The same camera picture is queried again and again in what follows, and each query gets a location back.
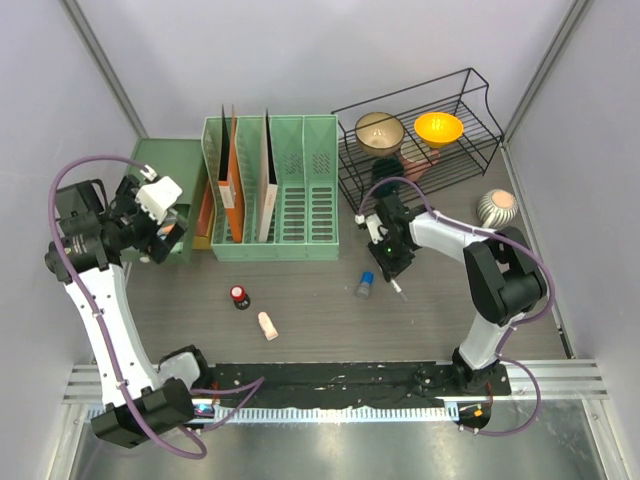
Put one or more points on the red black stamp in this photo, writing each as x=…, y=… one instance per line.
x=240, y=297

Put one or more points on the white cable tray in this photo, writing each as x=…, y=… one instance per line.
x=447, y=413

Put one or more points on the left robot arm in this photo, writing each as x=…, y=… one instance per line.
x=141, y=400

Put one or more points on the white folder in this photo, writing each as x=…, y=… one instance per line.
x=268, y=184

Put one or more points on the drawer box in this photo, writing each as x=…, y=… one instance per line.
x=183, y=161

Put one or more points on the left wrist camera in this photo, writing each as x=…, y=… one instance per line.
x=158, y=195

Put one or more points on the striped ceramic mug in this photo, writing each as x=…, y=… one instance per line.
x=496, y=209

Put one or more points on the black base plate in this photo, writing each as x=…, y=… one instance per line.
x=336, y=386

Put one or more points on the white pen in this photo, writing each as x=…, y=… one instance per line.
x=398, y=290

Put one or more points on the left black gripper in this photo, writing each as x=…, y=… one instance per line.
x=162, y=246

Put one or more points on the brown glass bowl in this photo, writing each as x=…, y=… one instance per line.
x=379, y=134

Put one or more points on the green file organizer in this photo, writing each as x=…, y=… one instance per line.
x=304, y=225

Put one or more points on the blue grey bottle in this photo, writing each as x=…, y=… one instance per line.
x=363, y=290

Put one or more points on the dark green mug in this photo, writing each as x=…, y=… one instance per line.
x=384, y=168

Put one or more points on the black wire rack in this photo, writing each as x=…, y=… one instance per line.
x=463, y=94

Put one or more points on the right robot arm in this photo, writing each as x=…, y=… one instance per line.
x=505, y=281

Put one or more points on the pink eraser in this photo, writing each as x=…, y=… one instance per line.
x=267, y=326

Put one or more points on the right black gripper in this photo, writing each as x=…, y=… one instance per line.
x=391, y=269

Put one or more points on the orange folder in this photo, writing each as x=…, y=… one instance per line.
x=229, y=178

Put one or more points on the pink mug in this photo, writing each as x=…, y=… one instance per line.
x=417, y=158

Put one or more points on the orange bowl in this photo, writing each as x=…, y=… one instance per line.
x=438, y=129

